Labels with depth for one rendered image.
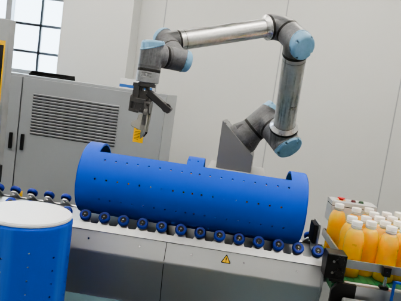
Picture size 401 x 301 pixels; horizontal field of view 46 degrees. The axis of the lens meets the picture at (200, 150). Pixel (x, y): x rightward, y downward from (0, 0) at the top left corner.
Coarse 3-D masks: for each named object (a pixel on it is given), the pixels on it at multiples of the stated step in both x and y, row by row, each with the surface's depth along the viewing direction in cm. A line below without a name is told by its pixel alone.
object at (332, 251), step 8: (328, 248) 170; (328, 256) 165; (336, 256) 165; (344, 256) 165; (328, 264) 165; (336, 264) 165; (344, 264) 165; (328, 272) 166; (336, 272) 164; (344, 272) 165; (336, 280) 167
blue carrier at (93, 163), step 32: (96, 160) 180; (128, 160) 181; (192, 160) 184; (96, 192) 178; (128, 192) 177; (160, 192) 177; (192, 192) 176; (224, 192) 176; (256, 192) 175; (288, 192) 176; (192, 224) 181; (224, 224) 178; (256, 224) 176; (288, 224) 175
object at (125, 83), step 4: (120, 80) 356; (124, 80) 356; (128, 80) 356; (132, 80) 356; (120, 84) 356; (124, 84) 356; (128, 84) 356; (132, 84) 356; (128, 88) 356; (132, 88) 357; (144, 88) 357
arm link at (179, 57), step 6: (168, 42) 192; (174, 42) 192; (168, 48) 184; (174, 48) 186; (180, 48) 189; (174, 54) 185; (180, 54) 187; (186, 54) 188; (192, 54) 191; (168, 60) 184; (174, 60) 185; (180, 60) 187; (186, 60) 188; (192, 60) 190; (168, 66) 186; (174, 66) 187; (180, 66) 188; (186, 66) 189
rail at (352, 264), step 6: (348, 264) 168; (354, 264) 168; (360, 264) 168; (366, 264) 168; (372, 264) 167; (378, 264) 168; (366, 270) 168; (372, 270) 168; (378, 270) 167; (396, 270) 167
